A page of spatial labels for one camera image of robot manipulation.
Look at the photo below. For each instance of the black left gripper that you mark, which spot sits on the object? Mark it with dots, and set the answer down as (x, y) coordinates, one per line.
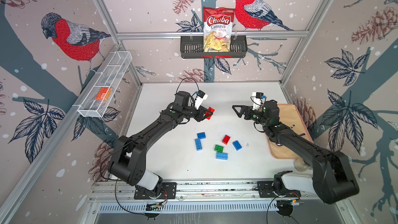
(200, 112)

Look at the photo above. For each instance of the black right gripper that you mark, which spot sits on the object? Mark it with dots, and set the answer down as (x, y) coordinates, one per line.
(248, 110)

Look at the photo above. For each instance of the long red lego brick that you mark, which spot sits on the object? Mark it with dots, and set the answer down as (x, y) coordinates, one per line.
(209, 113)

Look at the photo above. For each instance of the small red lego brick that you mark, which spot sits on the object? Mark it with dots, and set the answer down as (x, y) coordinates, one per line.
(226, 139)

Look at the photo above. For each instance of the light blue long lego brick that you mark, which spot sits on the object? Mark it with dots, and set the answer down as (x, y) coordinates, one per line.
(221, 156)

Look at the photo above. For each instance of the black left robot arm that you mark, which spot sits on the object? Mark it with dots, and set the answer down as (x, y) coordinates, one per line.
(128, 161)

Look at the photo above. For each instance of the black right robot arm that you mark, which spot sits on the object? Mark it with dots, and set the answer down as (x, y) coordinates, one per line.
(333, 178)

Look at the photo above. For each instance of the small blue lego brick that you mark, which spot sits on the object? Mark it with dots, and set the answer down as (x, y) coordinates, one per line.
(201, 135)

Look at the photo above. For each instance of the blue square lego brick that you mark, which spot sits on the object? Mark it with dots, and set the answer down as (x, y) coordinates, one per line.
(237, 145)

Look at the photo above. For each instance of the green lego brick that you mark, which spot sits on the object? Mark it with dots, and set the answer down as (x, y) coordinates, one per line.
(218, 148)

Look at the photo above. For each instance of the tan wooden tray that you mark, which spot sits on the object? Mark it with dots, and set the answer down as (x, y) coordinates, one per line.
(289, 115)

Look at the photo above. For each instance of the clear bottle black cap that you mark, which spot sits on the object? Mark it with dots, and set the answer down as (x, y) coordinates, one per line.
(301, 166)

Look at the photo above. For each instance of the Chuba cassava chips bag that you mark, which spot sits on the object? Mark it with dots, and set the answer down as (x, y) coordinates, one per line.
(217, 29)

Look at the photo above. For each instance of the orange red block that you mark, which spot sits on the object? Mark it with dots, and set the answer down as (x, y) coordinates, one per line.
(103, 94)

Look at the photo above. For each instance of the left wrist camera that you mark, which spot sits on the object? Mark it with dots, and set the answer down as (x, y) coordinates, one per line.
(200, 97)

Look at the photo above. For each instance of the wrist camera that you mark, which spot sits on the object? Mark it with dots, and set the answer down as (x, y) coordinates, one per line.
(200, 97)
(258, 99)

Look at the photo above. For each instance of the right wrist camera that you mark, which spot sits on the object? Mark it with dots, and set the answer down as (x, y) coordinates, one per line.
(258, 99)

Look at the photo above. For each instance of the black wire basket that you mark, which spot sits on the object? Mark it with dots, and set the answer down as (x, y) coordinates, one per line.
(193, 48)

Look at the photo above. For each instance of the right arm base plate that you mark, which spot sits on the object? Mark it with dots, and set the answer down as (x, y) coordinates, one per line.
(270, 189)

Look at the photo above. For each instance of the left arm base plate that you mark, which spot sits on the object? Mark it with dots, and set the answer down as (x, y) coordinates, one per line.
(168, 190)

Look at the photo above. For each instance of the white wire shelf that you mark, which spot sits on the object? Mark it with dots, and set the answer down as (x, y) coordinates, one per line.
(110, 77)

